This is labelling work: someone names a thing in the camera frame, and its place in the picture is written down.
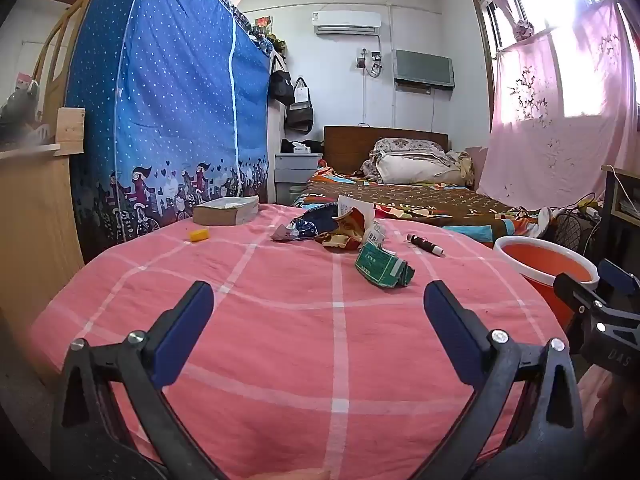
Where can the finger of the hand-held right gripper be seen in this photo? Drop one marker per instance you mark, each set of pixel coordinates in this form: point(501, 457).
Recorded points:
point(575, 290)
point(620, 272)

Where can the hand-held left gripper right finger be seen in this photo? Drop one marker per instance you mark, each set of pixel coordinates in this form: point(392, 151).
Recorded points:
point(452, 330)

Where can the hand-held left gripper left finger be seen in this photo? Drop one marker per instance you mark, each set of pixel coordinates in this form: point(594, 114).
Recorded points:
point(182, 330)

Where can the orange bucket with white rim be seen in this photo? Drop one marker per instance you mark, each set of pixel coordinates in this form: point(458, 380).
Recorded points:
point(545, 262)

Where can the crushed green carton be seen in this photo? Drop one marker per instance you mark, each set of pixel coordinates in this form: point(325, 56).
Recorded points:
point(382, 265)

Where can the red gold wrapper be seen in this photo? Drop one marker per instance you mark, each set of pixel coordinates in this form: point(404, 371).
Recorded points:
point(345, 232)

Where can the dark blue wrapper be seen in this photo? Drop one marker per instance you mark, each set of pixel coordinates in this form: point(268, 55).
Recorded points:
point(310, 225)

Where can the person's right hand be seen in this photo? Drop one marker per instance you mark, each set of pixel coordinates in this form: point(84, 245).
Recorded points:
point(612, 400)

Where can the person's left hand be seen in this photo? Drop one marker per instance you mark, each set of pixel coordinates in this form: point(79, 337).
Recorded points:
point(285, 475)

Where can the dark wooden desk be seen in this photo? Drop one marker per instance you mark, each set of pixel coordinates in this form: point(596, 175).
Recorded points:
point(617, 240)

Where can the stack of papers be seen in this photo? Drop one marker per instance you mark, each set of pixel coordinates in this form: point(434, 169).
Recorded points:
point(630, 207)

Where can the yellow white power strip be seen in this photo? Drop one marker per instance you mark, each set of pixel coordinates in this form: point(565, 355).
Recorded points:
point(589, 211)

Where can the black cylinder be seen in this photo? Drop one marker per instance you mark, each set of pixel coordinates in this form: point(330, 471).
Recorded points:
point(425, 245)

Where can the small yellow plastic cap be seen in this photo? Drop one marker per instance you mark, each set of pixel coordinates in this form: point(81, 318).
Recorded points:
point(198, 235)

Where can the pink checked blanket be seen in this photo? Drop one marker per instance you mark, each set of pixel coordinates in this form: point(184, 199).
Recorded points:
point(300, 335)

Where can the thick old book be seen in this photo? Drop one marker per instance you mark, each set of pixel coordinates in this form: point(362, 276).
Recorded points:
point(225, 210)

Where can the colourful brown bedspread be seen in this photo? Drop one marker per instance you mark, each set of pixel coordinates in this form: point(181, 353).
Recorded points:
point(425, 202)

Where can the pink hanging sheet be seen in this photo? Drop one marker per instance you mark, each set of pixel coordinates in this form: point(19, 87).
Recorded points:
point(540, 150)

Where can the folded quilt and pillows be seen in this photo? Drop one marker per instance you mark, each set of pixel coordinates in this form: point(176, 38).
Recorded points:
point(415, 165)

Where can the wooden cabinet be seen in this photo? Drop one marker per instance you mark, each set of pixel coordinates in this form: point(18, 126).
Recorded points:
point(30, 210)

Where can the grey nightstand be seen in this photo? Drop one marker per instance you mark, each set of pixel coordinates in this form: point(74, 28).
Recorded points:
point(295, 170)

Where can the wooden headboard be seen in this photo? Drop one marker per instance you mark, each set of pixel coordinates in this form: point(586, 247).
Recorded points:
point(350, 150)

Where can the white tissue box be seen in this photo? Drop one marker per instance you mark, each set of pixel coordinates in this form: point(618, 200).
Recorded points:
point(301, 147)

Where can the black cloth on nightstand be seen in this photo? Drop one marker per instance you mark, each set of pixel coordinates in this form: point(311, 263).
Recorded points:
point(317, 145)

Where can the blue dotted fabric wardrobe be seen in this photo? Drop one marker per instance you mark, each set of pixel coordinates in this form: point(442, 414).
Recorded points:
point(170, 100)

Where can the hanging black bags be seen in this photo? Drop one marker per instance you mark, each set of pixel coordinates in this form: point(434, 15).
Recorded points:
point(300, 110)

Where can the black handbag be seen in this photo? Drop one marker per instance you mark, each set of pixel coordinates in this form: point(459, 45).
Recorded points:
point(281, 85)

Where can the grey toy figure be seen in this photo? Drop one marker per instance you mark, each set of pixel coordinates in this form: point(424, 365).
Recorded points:
point(20, 107)

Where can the flower decoration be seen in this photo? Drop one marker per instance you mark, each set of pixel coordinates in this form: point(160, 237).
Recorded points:
point(270, 35)

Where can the white air conditioner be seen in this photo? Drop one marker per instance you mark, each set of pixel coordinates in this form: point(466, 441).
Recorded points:
point(347, 22)

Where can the grey covered wall television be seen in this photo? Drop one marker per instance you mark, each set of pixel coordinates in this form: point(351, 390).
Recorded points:
point(424, 67)

